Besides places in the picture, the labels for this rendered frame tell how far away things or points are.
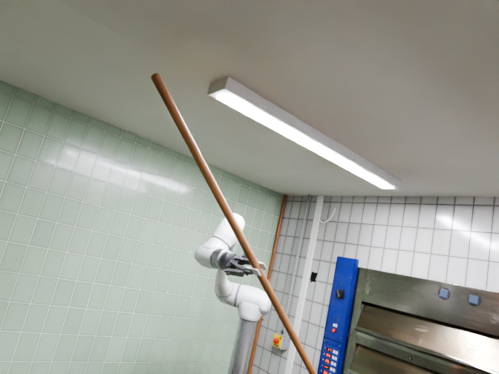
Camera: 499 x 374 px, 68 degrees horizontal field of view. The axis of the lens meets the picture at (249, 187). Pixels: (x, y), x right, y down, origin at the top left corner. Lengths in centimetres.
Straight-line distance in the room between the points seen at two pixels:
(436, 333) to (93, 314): 197
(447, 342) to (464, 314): 18
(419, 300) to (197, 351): 154
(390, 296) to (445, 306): 32
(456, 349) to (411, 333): 24
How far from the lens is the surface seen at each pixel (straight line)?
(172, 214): 263
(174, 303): 274
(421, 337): 244
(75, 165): 240
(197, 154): 128
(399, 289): 251
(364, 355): 264
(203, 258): 170
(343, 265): 270
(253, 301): 217
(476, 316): 234
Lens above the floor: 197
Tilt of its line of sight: 11 degrees up
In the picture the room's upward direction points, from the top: 13 degrees clockwise
